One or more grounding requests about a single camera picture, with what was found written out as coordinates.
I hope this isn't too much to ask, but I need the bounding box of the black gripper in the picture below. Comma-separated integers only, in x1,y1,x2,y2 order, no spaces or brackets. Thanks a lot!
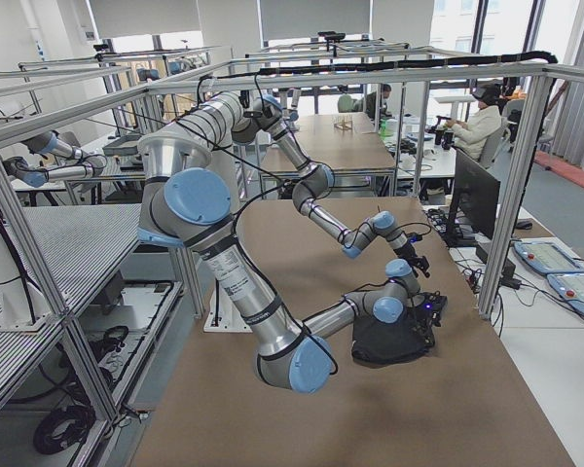
409,305,435,341
397,241,430,277

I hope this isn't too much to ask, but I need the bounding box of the black graphic t-shirt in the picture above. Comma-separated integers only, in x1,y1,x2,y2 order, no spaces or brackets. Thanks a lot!
351,292,442,366

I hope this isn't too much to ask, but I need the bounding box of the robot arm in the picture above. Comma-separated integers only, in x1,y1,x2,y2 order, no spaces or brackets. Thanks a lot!
138,131,429,393
165,91,429,275

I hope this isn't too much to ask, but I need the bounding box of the black Huawei monitor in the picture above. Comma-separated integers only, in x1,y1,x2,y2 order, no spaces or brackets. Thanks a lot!
445,149,500,247

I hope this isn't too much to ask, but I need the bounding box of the teach pendant with red button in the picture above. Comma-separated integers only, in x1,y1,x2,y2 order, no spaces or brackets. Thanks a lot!
512,241,584,275

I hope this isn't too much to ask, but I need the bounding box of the seated person in white jacket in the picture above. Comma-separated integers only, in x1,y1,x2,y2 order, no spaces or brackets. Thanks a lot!
444,84,501,161

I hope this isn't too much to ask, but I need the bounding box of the aluminium frame post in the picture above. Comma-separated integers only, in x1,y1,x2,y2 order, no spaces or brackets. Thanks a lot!
478,75,554,320

